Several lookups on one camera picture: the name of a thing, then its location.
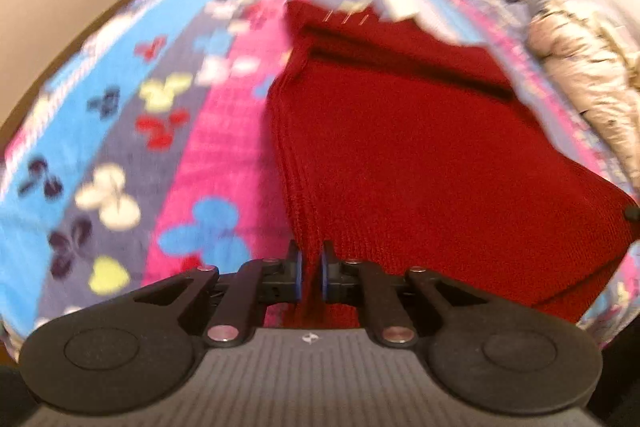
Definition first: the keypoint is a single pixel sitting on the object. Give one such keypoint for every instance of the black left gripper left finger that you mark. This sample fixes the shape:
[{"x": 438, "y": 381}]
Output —
[{"x": 133, "y": 350}]

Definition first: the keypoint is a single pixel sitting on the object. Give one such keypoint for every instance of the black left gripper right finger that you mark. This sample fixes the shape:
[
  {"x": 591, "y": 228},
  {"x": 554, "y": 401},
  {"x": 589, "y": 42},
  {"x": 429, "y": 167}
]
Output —
[{"x": 485, "y": 350}]

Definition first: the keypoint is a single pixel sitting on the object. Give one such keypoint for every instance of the red knitted garment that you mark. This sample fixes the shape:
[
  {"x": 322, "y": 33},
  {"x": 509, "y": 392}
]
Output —
[{"x": 405, "y": 150}]

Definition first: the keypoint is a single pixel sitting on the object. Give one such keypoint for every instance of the colourful floral bed sheet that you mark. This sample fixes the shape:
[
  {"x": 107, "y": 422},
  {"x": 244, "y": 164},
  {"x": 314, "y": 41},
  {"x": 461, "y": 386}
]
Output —
[{"x": 150, "y": 153}]

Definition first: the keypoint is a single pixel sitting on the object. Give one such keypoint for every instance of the beige star-patterned duvet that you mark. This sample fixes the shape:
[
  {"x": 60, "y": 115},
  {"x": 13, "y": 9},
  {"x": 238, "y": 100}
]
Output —
[{"x": 596, "y": 65}]

